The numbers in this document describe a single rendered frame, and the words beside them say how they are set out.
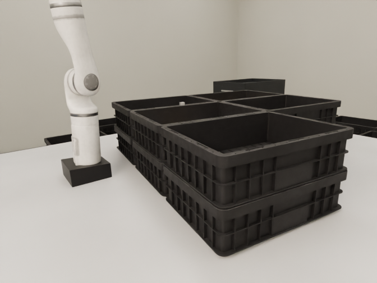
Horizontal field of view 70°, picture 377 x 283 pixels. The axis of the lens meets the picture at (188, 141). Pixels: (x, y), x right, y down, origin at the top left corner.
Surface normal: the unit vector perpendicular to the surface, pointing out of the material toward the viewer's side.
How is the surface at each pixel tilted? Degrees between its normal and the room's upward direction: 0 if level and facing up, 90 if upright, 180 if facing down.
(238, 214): 90
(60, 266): 0
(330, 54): 90
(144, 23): 90
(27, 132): 90
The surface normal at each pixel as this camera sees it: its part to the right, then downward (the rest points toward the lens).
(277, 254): -0.03, -0.96
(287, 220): 0.47, 0.23
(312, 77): -0.81, 0.18
